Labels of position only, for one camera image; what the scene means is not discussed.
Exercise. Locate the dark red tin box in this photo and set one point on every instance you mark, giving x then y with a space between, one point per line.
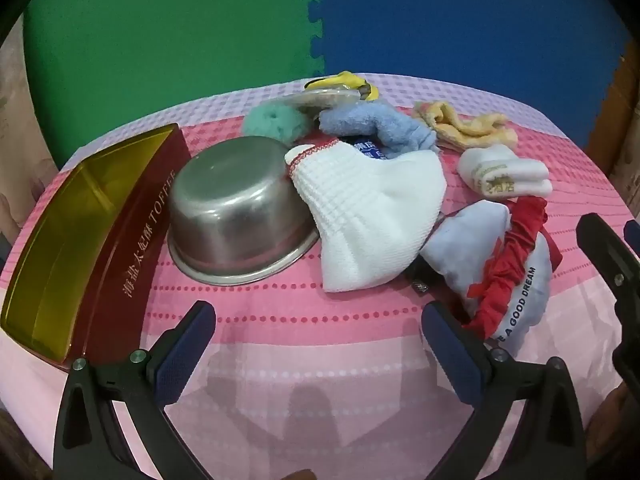
135 240

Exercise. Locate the light blue towel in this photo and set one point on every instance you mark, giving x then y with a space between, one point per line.
380 120

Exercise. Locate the brown wooden furniture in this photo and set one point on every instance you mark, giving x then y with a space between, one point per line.
617 130

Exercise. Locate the blue foam mat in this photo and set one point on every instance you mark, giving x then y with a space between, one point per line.
465 20

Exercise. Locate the white mesh sock red trim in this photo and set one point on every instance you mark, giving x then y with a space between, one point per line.
370 210

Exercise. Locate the pink checked tablecloth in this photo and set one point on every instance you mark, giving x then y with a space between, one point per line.
310 350

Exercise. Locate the yellow soft toy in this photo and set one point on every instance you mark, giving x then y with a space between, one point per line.
345 80

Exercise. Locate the green fluffy puff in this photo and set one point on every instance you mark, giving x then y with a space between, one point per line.
272 120

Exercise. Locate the stainless steel bowl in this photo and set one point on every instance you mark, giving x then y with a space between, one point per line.
235 210

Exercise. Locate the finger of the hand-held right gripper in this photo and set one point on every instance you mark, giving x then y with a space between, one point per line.
607 255
633 237

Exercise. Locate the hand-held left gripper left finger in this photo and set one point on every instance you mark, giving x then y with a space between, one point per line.
187 345

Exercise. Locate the cotton swab pack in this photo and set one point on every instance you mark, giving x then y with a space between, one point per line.
325 97

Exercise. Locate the orange striped towel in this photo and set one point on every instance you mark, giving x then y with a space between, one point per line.
465 127

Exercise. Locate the beige printed curtain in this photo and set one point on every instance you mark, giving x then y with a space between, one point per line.
20 135

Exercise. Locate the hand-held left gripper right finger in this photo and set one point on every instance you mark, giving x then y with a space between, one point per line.
450 350

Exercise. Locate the white printed pouch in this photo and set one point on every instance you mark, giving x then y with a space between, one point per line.
467 240

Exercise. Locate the white socks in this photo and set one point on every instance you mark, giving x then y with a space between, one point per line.
500 170

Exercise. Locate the green foam mat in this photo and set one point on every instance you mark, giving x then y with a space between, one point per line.
175 45

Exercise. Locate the blue printed packet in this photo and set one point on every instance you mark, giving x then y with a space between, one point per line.
368 149

